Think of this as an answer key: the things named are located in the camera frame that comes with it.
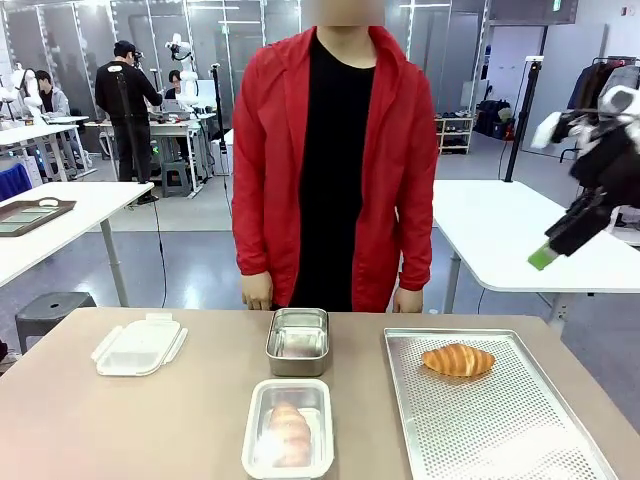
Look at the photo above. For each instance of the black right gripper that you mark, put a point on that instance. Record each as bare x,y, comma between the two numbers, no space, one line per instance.
607,155

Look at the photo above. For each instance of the golden croissant bread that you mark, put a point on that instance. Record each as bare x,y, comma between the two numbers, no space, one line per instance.
290,434
457,360

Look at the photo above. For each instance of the small deep steel container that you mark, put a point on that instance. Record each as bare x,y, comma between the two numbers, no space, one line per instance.
298,342

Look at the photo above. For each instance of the large steel container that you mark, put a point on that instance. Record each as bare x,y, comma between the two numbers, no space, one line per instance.
255,430

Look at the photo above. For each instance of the person's left hand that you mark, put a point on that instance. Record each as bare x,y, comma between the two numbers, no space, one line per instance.
409,301

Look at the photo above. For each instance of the person's right hand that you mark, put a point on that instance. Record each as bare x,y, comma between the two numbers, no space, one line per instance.
257,291

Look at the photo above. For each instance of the black pole with white top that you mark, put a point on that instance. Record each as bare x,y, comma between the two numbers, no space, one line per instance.
522,115

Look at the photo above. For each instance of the clothes rack with coats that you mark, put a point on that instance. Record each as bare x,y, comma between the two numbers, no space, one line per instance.
585,95

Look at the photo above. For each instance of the black bag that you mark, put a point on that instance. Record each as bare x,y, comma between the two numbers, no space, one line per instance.
492,119

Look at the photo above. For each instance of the white shoe rack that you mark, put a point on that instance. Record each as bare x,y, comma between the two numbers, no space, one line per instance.
455,135

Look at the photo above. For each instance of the perforated aluminium baking tray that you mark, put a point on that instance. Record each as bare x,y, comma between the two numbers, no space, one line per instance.
480,425

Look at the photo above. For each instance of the person in red jacket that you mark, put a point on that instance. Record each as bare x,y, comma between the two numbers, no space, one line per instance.
335,165

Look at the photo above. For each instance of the black plastic step stool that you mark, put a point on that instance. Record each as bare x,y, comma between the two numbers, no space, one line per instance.
176,179

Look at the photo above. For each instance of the tall white background robot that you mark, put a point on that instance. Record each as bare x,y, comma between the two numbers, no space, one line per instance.
184,70

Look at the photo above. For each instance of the seated person at desk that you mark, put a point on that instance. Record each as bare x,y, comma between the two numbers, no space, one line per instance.
175,87

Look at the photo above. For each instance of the standing person in black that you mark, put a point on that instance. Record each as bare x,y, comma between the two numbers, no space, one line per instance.
125,105

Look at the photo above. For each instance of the white table with grey leg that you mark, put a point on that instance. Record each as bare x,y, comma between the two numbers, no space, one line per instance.
85,205

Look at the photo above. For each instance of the small white object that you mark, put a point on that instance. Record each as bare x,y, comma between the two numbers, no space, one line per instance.
48,202

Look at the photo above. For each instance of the grey metal stool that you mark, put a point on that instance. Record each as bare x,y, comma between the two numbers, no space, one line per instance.
52,307

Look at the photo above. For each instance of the seated person in grey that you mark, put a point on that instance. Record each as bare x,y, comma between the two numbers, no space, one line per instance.
52,97

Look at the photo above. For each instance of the dark brown serving tray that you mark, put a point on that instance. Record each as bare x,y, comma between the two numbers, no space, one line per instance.
35,216

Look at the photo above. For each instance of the white background work desk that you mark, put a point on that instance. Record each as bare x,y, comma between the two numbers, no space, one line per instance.
35,137

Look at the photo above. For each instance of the small white background robot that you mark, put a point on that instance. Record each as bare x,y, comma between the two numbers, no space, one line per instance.
27,90

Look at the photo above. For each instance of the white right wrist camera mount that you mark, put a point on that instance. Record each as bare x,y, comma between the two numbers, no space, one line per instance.
546,131

